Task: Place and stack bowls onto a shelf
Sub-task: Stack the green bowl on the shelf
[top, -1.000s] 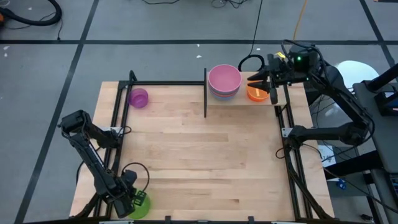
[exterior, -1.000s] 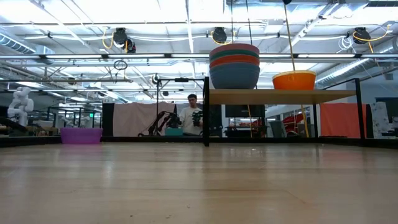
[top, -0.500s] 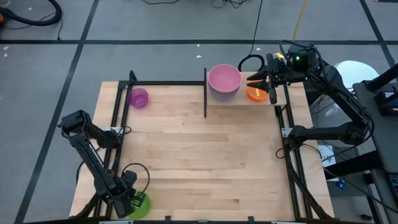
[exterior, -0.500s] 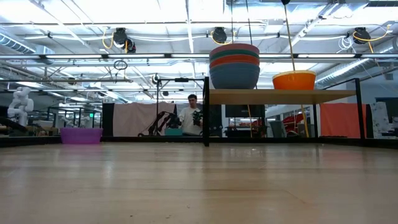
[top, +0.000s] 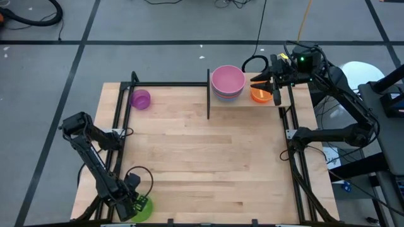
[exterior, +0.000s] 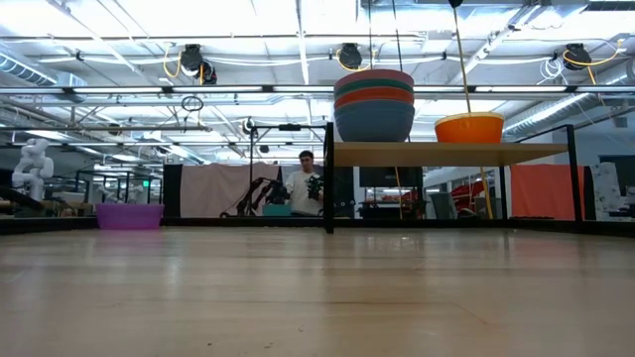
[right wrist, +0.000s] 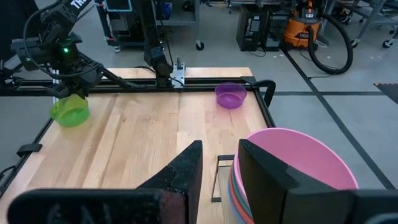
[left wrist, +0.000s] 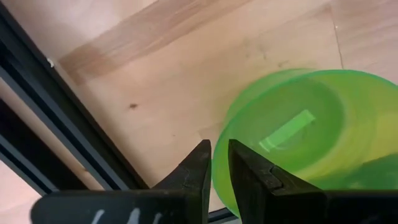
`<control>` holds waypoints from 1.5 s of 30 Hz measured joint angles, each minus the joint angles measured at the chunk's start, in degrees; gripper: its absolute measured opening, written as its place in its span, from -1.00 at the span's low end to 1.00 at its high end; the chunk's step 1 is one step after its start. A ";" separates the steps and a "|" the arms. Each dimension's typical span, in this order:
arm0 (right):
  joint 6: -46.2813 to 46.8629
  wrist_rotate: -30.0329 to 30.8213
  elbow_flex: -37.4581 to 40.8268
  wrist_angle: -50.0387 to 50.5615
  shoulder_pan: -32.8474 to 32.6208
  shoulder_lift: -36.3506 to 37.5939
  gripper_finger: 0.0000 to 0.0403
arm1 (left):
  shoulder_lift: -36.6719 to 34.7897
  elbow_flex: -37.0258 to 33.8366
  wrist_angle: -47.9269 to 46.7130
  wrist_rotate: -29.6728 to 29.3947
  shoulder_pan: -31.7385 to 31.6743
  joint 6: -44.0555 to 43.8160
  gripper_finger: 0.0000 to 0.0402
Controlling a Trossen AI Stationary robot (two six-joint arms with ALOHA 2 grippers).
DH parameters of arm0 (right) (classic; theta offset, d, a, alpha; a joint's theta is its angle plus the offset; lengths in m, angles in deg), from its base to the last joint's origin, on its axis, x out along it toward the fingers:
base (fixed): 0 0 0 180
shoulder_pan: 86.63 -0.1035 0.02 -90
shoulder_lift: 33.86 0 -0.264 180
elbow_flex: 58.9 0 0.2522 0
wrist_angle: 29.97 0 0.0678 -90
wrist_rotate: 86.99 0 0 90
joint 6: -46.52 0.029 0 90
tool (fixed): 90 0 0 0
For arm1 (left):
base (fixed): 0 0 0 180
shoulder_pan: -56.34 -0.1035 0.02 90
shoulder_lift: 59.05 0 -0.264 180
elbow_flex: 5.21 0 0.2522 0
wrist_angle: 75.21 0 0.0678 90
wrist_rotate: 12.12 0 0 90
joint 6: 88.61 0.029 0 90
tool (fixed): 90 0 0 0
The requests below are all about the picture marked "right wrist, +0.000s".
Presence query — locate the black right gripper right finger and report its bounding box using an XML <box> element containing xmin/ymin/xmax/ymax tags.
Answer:
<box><xmin>237</xmin><ymin>138</ymin><xmax>398</xmax><ymax>224</ymax></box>

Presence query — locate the green plastic bowl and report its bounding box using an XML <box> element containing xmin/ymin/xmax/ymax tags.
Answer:
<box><xmin>49</xmin><ymin>94</ymin><xmax>91</xmax><ymax>128</ymax></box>

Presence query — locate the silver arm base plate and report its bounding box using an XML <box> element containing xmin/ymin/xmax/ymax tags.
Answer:
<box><xmin>170</xmin><ymin>62</ymin><xmax>187</xmax><ymax>90</ymax></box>

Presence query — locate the black corner clamp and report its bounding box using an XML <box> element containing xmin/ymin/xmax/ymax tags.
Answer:
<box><xmin>241</xmin><ymin>76</ymin><xmax>277</xmax><ymax>108</ymax></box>

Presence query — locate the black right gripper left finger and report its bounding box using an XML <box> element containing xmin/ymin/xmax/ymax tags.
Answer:
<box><xmin>6</xmin><ymin>139</ymin><xmax>204</xmax><ymax>224</ymax></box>

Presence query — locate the black computer tower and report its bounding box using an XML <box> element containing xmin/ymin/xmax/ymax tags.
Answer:
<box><xmin>235</xmin><ymin>5</ymin><xmax>266</xmax><ymax>52</ymax></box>

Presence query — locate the dark teal equipment cart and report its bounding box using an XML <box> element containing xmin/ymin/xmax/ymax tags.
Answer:
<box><xmin>95</xmin><ymin>0</ymin><xmax>206</xmax><ymax>52</ymax></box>

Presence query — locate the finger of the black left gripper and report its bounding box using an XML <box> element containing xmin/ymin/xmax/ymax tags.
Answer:
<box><xmin>73</xmin><ymin>86</ymin><xmax>90</xmax><ymax>101</ymax></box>
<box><xmin>46</xmin><ymin>83</ymin><xmax>71</xmax><ymax>100</ymax></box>

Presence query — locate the black vacuum hose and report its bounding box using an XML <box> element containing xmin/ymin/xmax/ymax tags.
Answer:
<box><xmin>306</xmin><ymin>12</ymin><xmax>354</xmax><ymax>75</ymax></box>

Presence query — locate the black equipment box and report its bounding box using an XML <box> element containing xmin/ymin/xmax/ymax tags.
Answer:
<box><xmin>264</xmin><ymin>12</ymin><xmax>285</xmax><ymax>52</ymax></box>

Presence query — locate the black cable clip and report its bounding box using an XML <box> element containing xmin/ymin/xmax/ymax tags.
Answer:
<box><xmin>16</xmin><ymin>142</ymin><xmax>44</xmax><ymax>158</ymax></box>

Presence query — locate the purple plastic bowl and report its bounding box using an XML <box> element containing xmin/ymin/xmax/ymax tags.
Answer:
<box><xmin>214</xmin><ymin>82</ymin><xmax>248</xmax><ymax>110</ymax></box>

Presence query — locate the black aluminium table frame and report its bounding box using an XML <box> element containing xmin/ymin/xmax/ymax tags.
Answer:
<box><xmin>0</xmin><ymin>60</ymin><xmax>277</xmax><ymax>200</ymax></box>

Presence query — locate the grey workbench with casters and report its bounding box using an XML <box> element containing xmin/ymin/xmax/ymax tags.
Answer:
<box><xmin>351</xmin><ymin>0</ymin><xmax>398</xmax><ymax>49</ymax></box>

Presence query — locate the black partition panel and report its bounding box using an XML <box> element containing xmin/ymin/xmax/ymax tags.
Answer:
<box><xmin>0</xmin><ymin>0</ymin><xmax>40</xmax><ymax>62</ymax></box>

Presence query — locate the black foam floor mat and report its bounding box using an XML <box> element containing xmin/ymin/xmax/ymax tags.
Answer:
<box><xmin>373</xmin><ymin>82</ymin><xmax>398</xmax><ymax>105</ymax></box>

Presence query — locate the light blue teach pendant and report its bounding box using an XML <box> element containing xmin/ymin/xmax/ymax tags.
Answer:
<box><xmin>104</xmin><ymin>0</ymin><xmax>133</xmax><ymax>12</ymax></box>

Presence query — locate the orange shop vacuum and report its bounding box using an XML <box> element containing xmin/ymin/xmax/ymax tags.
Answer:
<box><xmin>283</xmin><ymin>1</ymin><xmax>323</xmax><ymax>49</ymax></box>

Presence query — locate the pink plastic bowl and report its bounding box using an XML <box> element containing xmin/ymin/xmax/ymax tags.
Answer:
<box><xmin>233</xmin><ymin>127</ymin><xmax>359</xmax><ymax>215</ymax></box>

